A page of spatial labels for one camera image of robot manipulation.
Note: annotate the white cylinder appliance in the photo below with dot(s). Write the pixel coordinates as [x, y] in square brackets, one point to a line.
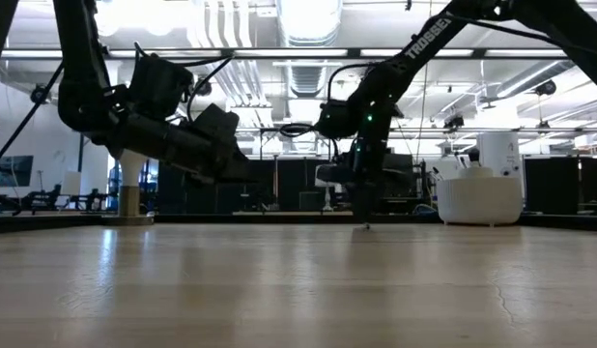
[496, 150]

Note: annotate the black ceiling spotlight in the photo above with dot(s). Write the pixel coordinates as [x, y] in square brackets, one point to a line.
[454, 123]
[546, 88]

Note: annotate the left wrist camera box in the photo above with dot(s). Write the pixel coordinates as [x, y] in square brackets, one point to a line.
[158, 87]

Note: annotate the stubby dark-headed makeup brush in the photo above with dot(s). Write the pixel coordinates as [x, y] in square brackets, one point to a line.
[473, 157]

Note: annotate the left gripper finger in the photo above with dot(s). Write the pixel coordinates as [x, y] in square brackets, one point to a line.
[240, 162]
[233, 176]

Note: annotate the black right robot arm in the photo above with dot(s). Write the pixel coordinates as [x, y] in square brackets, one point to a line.
[424, 38]

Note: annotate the dark wall screen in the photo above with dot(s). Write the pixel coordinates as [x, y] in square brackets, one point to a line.
[11, 170]

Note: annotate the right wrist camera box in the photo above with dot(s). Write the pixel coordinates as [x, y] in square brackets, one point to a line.
[339, 174]

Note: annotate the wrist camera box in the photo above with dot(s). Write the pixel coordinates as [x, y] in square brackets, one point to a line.
[339, 174]
[158, 87]

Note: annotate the dark workstation desk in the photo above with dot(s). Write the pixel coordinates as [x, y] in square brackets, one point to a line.
[42, 199]

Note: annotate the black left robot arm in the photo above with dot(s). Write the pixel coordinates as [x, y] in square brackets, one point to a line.
[81, 72]

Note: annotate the black computer monitor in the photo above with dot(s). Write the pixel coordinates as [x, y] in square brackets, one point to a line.
[402, 188]

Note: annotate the cream round brush holder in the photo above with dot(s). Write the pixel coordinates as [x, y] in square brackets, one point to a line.
[477, 203]

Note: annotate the silver ceiling duct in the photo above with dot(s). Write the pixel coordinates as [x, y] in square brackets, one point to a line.
[308, 29]

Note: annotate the black folding room divider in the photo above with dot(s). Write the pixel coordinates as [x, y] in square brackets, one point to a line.
[289, 188]
[549, 186]

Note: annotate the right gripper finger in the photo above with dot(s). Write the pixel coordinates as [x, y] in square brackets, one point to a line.
[367, 205]

